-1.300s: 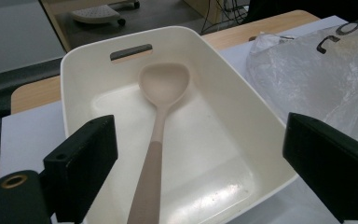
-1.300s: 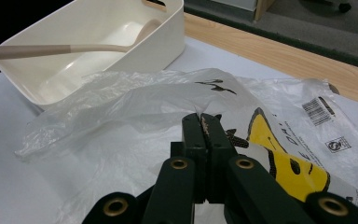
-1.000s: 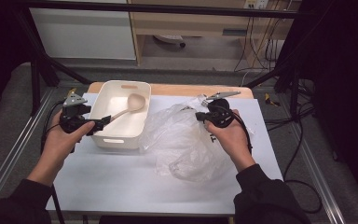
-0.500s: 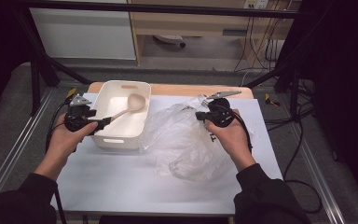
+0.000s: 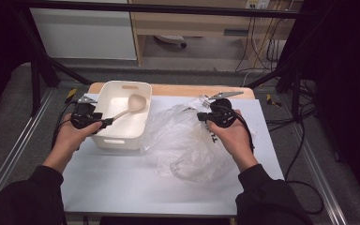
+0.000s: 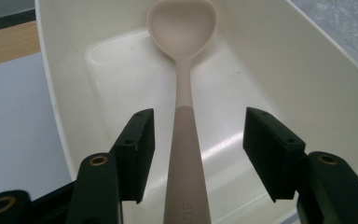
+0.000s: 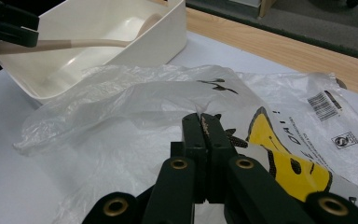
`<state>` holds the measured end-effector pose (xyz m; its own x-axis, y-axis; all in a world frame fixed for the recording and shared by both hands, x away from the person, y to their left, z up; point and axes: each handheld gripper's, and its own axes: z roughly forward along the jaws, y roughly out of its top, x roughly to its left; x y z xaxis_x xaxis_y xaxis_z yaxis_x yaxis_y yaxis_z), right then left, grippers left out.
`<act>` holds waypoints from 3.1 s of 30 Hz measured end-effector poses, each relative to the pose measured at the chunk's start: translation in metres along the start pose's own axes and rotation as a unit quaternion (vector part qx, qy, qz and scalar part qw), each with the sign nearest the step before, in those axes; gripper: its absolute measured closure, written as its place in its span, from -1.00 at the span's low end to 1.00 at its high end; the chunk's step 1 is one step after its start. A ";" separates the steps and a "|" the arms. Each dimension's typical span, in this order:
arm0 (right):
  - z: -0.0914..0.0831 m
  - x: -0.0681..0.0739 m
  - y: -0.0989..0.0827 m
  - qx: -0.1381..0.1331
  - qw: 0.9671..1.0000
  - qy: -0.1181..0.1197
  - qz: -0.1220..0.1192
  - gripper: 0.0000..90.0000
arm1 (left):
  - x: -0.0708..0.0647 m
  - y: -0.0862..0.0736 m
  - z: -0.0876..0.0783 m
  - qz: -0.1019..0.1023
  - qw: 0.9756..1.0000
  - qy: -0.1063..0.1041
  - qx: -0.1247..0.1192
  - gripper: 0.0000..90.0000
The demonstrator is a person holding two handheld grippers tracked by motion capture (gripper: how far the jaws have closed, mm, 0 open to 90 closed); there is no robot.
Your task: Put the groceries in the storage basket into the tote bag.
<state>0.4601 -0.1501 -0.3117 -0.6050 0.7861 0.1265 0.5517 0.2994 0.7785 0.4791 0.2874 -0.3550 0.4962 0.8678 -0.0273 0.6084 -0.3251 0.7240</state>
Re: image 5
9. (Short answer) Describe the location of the white wall socket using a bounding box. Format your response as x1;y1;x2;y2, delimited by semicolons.
245;0;272;10

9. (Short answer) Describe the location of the white plastic storage bin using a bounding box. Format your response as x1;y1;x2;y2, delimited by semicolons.
91;80;153;151

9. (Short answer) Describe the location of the dark curtain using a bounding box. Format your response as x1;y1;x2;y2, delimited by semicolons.
0;0;33;124
302;0;360;214

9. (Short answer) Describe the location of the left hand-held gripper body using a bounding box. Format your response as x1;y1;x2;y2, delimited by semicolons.
70;95;104;130

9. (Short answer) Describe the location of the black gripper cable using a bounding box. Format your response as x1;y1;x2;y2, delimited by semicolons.
51;99;80;150
224;104;256;154

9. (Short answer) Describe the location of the black metal frame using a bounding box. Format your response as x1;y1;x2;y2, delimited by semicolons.
12;0;308;117

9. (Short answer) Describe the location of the bundle of hanging cables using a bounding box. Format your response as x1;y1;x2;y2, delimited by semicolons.
234;15;293;73

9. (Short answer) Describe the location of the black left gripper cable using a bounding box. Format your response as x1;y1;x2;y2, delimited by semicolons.
51;99;80;150

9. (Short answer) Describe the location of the person's right hand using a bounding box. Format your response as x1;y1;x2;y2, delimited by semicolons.
206;109;259;173

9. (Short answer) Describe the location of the wooden spoon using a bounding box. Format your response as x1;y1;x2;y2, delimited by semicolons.
110;93;147;122

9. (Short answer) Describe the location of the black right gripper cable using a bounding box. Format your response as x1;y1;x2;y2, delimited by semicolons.
224;104;256;154

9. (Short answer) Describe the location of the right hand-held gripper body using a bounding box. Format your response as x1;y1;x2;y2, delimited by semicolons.
208;90;245;128

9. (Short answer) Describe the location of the white table mat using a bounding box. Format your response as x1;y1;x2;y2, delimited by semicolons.
60;93;285;217

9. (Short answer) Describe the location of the wooden desk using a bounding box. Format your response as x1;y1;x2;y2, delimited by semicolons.
127;0;305;68

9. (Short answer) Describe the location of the black floor cable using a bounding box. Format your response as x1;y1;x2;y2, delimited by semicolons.
284;118;325;216

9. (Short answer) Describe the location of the person's left hand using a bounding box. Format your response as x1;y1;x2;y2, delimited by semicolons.
43;121;104;173

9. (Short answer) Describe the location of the white cabinet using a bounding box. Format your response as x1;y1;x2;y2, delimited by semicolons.
29;7;138;61

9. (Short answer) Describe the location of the clear smiley-print plastic bag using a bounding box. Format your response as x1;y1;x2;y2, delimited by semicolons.
139;95;258;184

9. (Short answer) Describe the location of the grey power strip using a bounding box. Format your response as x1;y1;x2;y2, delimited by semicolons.
154;34;188;50

